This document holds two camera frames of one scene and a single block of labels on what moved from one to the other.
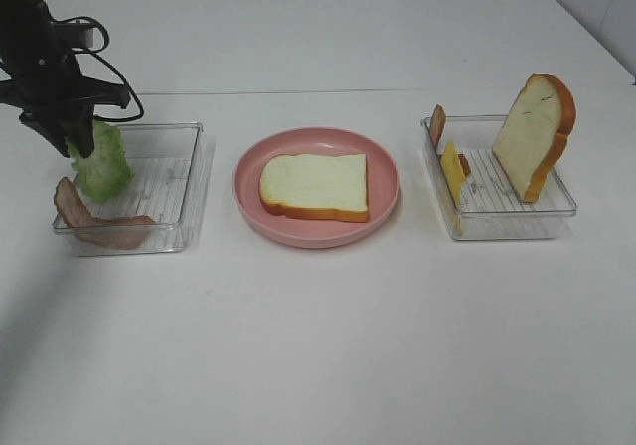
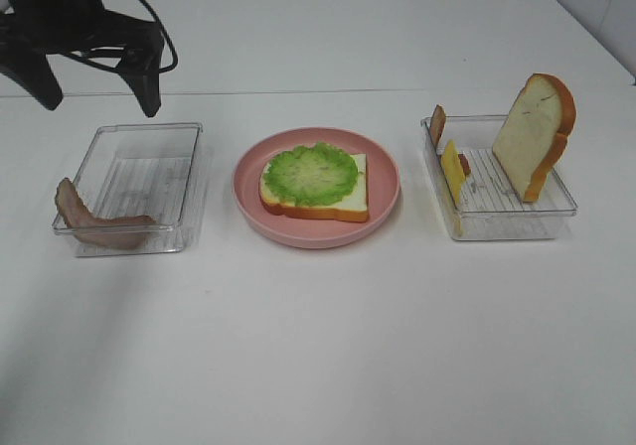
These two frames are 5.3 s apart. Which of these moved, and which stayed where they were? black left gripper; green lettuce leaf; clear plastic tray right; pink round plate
Moved: black left gripper; green lettuce leaf
Stayed: clear plastic tray right; pink round plate
